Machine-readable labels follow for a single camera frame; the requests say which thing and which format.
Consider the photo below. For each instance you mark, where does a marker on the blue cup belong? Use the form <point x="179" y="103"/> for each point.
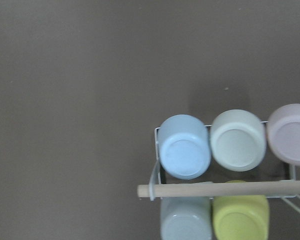
<point x="183" y="146"/>

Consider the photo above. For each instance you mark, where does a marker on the cream cup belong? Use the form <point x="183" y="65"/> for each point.
<point x="238" y="140"/>

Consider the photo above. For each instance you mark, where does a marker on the grey cup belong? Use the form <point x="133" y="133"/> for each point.
<point x="185" y="218"/>

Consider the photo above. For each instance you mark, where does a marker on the yellow cup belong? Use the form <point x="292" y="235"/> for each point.
<point x="241" y="217"/>

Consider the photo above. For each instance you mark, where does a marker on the pink cup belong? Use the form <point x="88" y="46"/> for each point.
<point x="283" y="133"/>

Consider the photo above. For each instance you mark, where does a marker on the white cup rack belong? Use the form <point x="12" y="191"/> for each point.
<point x="157" y="187"/>

